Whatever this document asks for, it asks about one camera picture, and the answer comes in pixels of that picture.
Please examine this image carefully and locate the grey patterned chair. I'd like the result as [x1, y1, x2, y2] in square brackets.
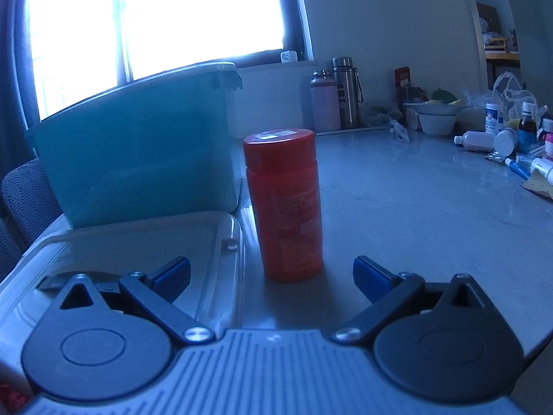
[0, 158, 63, 271]

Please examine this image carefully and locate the white round jar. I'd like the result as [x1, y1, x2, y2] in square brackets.
[494, 128, 518, 157]

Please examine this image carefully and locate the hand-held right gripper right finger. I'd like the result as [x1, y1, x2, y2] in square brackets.
[330, 256, 497, 349]

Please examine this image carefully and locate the pink thermos bottle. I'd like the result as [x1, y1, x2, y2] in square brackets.
[310, 70, 342, 132]

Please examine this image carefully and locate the teal plastic storage box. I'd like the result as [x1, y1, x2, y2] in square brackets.
[24, 61, 243, 230]

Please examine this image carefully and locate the white plastic bottle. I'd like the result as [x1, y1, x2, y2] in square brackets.
[453, 131, 495, 153]

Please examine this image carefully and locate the wooden shelf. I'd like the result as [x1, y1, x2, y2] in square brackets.
[477, 2, 521, 91]

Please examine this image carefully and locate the window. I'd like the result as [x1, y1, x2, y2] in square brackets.
[26, 0, 314, 122]

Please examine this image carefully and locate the red object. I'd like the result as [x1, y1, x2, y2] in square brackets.
[0, 380, 31, 415]

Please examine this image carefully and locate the white ribbed bowl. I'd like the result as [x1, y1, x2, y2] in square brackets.
[417, 103, 459, 138]

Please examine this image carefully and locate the grey desktop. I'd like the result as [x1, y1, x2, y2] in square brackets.
[0, 125, 553, 355]

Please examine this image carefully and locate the red plastic bottle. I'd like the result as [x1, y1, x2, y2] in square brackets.
[242, 128, 325, 284]

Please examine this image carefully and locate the dark wrapped package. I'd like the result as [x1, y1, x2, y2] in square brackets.
[397, 85, 428, 104]

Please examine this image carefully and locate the white squeeze bottle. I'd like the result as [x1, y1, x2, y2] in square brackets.
[531, 158, 553, 184]

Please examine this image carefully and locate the crumpled clear plastic bag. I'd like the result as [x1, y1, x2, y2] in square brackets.
[367, 106, 404, 127]

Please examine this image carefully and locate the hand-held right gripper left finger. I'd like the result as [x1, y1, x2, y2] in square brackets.
[56, 256, 217, 347]

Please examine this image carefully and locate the red carton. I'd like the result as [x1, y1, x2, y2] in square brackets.
[394, 66, 411, 100]

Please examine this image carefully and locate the white printed sachet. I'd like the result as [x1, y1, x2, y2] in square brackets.
[389, 121, 411, 142]

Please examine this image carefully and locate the brown bottle with white cap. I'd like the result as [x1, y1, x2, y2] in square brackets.
[517, 101, 537, 154]

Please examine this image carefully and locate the white storage box lid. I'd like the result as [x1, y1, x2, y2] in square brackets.
[0, 211, 246, 381]

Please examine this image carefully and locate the blue tube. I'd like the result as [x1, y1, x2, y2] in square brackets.
[505, 158, 530, 180]

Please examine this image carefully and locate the steel thermos bottle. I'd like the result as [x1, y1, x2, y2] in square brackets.
[332, 56, 361, 129]

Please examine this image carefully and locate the dark curtain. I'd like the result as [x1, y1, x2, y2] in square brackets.
[0, 0, 39, 160]

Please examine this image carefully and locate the white bottle with blue label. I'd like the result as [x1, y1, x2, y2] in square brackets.
[485, 103, 506, 135]

